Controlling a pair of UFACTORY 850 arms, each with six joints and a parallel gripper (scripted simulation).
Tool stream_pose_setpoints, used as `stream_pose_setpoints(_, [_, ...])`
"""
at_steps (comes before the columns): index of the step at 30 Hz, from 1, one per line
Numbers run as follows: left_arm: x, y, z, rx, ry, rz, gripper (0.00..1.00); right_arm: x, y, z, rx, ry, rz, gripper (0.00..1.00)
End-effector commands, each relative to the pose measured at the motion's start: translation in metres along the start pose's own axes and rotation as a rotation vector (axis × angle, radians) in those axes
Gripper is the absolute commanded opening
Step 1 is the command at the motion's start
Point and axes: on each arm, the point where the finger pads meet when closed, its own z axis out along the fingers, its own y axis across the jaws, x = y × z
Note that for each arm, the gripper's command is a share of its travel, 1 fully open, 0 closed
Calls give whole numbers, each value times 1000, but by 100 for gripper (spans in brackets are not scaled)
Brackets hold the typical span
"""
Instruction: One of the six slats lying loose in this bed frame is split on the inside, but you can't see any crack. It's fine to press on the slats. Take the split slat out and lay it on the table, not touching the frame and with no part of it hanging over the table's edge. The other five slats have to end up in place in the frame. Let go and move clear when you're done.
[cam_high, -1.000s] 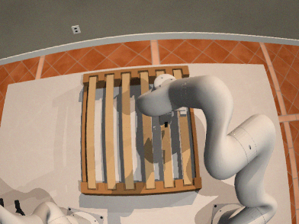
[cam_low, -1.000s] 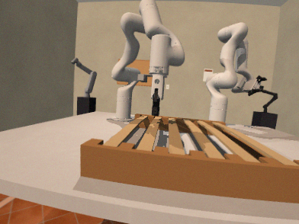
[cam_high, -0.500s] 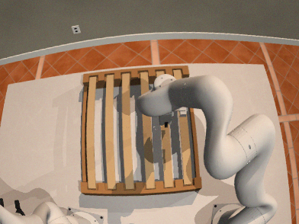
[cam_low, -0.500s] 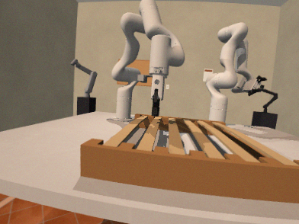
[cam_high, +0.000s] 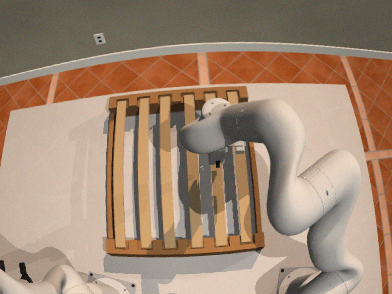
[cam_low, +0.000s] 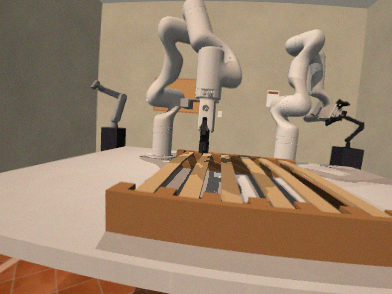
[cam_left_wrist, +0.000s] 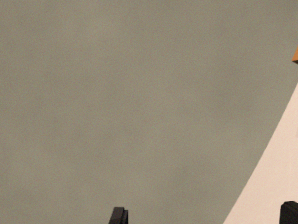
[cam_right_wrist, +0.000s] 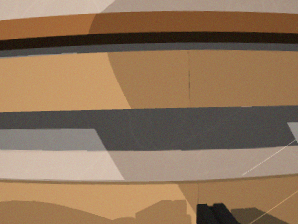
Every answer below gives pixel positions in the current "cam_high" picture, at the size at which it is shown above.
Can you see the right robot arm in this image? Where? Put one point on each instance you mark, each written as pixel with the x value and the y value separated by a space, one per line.
pixel 293 203

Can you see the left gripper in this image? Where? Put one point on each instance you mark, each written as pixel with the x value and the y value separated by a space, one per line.
pixel 24 277

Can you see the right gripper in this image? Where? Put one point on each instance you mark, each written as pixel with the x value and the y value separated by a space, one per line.
pixel 215 156

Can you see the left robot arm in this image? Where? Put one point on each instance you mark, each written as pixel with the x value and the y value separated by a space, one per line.
pixel 61 279

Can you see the tan wooden slat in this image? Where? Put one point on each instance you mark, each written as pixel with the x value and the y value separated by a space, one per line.
pixel 118 185
pixel 193 181
pixel 243 188
pixel 166 173
pixel 143 175
pixel 218 199

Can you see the wooden bed frame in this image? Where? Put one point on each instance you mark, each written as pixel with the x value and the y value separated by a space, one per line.
pixel 184 246

